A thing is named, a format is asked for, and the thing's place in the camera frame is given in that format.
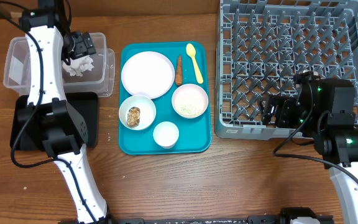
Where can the brown food scrap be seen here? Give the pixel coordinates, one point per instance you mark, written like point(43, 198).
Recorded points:
point(133, 117)

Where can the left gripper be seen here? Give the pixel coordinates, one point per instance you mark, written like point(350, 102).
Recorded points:
point(84, 46)

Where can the black tray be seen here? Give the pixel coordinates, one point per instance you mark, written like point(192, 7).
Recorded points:
point(86, 103)

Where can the pink bowl with rice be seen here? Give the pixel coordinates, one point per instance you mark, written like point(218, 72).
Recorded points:
point(190, 101)

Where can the teal serving tray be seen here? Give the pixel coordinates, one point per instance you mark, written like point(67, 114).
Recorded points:
point(195, 135)

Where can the white bowl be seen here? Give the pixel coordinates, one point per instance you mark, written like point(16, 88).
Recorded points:
point(147, 111)

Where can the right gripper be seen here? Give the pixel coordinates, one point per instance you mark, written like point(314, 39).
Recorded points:
point(284, 106)

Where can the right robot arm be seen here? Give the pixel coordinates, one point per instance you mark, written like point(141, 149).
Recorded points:
point(322, 112)

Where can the clear plastic bin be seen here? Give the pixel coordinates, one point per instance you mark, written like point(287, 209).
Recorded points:
point(100, 80)

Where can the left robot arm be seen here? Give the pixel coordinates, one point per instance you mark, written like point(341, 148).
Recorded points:
point(48, 121)

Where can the yellow plastic spoon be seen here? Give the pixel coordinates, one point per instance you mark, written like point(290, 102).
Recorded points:
point(191, 52)

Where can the white cup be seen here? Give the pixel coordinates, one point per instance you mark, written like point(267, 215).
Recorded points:
point(166, 134)

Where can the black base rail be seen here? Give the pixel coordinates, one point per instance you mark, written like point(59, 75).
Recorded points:
point(302, 215)

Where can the white napkin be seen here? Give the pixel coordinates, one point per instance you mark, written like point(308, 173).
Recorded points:
point(78, 66)

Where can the brown carrot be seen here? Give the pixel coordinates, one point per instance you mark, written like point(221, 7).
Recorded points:
point(179, 72)

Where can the large white plate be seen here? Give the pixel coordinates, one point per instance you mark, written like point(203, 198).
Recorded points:
point(148, 73)

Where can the grey dishwasher rack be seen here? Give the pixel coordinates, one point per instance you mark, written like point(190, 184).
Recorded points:
point(262, 44)

